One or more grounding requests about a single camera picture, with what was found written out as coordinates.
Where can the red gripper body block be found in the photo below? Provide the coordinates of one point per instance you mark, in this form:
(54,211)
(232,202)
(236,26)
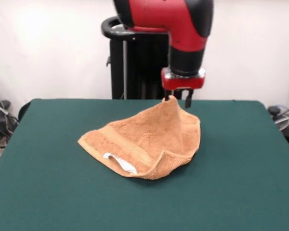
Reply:
(183,83)

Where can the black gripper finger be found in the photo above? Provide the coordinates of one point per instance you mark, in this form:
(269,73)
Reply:
(168,94)
(188,99)

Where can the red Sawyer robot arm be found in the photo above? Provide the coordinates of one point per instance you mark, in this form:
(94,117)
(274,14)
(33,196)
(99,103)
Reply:
(173,21)

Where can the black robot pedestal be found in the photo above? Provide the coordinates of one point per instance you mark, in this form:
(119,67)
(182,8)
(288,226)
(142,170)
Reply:
(144,72)

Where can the orange terry towel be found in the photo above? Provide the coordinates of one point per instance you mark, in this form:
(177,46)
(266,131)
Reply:
(154,137)

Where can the dark green table cloth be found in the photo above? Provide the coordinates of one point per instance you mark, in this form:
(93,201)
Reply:
(62,192)

